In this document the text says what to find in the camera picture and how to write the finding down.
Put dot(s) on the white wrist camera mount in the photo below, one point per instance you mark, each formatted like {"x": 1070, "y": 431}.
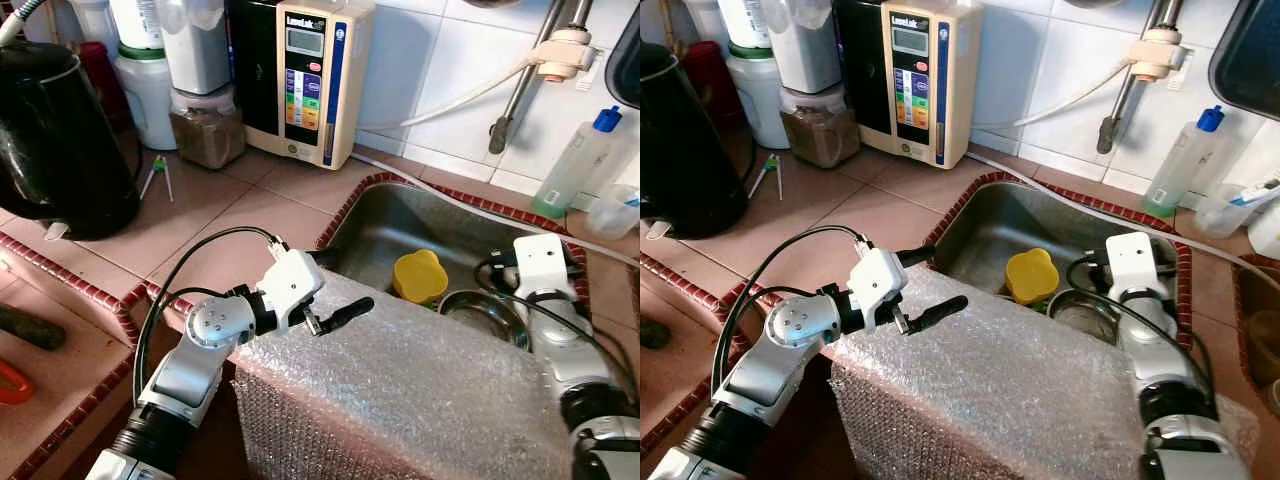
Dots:
{"x": 1132, "y": 262}
{"x": 290, "y": 285}
{"x": 540, "y": 265}
{"x": 878, "y": 285}

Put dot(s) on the jar with brown powder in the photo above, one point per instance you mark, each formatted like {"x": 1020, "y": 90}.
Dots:
{"x": 820, "y": 135}
{"x": 208, "y": 135}

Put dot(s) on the pale ceramic cup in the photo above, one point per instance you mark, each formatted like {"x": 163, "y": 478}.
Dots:
{"x": 1275, "y": 398}

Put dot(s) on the beige black water ionizer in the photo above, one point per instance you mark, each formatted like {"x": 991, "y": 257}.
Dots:
{"x": 340, "y": 80}
{"x": 955, "y": 80}

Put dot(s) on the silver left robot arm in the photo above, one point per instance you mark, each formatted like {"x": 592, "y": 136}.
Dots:
{"x": 190, "y": 370}
{"x": 770, "y": 370}

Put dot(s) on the stainless steel bowl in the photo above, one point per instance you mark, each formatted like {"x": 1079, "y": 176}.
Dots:
{"x": 475, "y": 315}
{"x": 1075, "y": 315}

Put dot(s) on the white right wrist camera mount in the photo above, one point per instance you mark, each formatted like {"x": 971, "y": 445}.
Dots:
{"x": 540, "y": 265}
{"x": 1132, "y": 262}

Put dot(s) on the dark blue tray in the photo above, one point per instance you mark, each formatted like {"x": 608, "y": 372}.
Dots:
{"x": 628, "y": 60}
{"x": 1250, "y": 60}

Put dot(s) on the white container with green band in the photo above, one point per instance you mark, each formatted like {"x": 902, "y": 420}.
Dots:
{"x": 145, "y": 95}
{"x": 755, "y": 95}

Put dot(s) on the cream faucet diverter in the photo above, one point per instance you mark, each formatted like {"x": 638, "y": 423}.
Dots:
{"x": 562, "y": 55}
{"x": 1158, "y": 55}

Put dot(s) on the white green tube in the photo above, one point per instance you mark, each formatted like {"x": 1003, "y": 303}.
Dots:
{"x": 1260, "y": 190}

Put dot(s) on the clear plastic cup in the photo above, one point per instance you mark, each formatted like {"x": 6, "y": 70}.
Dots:
{"x": 612, "y": 212}
{"x": 1220, "y": 212}

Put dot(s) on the black electric kettle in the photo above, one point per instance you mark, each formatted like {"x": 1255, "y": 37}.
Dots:
{"x": 55, "y": 140}
{"x": 685, "y": 150}

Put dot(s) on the small white green tongs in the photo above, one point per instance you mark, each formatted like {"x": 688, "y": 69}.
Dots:
{"x": 770, "y": 165}
{"x": 158, "y": 168}

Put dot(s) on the yellow plastic cup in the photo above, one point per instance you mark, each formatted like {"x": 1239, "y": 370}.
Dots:
{"x": 1030, "y": 276}
{"x": 420, "y": 278}

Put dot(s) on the orange plastic object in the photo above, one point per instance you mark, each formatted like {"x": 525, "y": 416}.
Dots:
{"x": 12, "y": 385}

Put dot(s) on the blue capped dish soap bottle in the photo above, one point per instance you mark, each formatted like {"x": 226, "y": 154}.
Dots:
{"x": 1185, "y": 160}
{"x": 575, "y": 165}

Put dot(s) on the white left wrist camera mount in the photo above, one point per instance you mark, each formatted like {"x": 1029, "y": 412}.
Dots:
{"x": 290, "y": 285}
{"x": 878, "y": 285}

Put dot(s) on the dark green elongated object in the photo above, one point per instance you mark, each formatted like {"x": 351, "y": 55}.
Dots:
{"x": 30, "y": 327}
{"x": 655, "y": 334}

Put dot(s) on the dark red container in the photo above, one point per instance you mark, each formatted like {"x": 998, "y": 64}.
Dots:
{"x": 100, "y": 80}
{"x": 715, "y": 80}

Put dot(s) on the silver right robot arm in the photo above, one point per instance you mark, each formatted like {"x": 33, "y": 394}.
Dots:
{"x": 1180, "y": 390}
{"x": 590, "y": 380}

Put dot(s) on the metal faucet pipe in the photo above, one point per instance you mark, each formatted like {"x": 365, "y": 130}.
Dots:
{"x": 515, "y": 105}
{"x": 1125, "y": 105}

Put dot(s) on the clear bubble wrap sheet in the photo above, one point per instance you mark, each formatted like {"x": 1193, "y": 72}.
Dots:
{"x": 1000, "y": 400}
{"x": 400, "y": 400}

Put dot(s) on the stainless steel sink basin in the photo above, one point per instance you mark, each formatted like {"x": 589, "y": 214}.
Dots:
{"x": 380, "y": 230}
{"x": 975, "y": 225}

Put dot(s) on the small steel sink basin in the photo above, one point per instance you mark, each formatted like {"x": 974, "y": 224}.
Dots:
{"x": 1262, "y": 330}

